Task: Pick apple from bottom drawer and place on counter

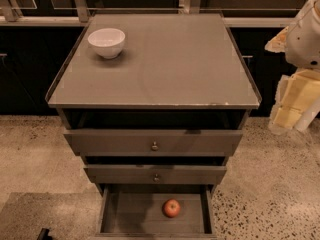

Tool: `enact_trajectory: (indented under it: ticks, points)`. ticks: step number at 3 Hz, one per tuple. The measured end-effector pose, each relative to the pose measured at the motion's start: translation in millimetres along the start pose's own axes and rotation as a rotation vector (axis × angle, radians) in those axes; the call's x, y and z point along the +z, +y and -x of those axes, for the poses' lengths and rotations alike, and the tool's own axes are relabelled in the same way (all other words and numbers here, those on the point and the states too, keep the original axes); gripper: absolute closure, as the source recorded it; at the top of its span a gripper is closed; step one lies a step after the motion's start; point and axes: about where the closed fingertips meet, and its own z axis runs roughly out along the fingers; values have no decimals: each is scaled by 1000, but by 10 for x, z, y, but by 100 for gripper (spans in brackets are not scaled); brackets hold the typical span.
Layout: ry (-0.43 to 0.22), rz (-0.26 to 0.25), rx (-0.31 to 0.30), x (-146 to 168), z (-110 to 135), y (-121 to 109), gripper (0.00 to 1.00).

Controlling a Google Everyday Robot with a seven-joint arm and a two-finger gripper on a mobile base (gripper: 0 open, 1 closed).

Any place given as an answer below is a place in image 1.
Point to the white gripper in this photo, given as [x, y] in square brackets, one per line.
[304, 45]

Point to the red apple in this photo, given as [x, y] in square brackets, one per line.
[171, 208]

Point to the grey drawer cabinet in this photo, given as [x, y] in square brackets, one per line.
[176, 72]

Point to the top drawer brass knob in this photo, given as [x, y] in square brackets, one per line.
[154, 146]

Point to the drawer brass knob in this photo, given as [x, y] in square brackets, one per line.
[156, 178]
[154, 146]

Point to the middle drawer brass knob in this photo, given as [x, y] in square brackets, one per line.
[156, 178]

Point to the top grey drawer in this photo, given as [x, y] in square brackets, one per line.
[186, 143]

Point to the grey drawer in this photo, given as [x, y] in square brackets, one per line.
[143, 174]
[186, 143]
[134, 212]

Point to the bottom grey drawer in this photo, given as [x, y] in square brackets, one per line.
[134, 212]

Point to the middle grey drawer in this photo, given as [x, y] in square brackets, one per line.
[143, 174]

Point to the white ceramic bowl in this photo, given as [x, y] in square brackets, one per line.
[107, 42]

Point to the small black object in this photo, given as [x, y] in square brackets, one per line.
[44, 235]

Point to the metal railing frame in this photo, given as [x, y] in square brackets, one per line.
[236, 13]

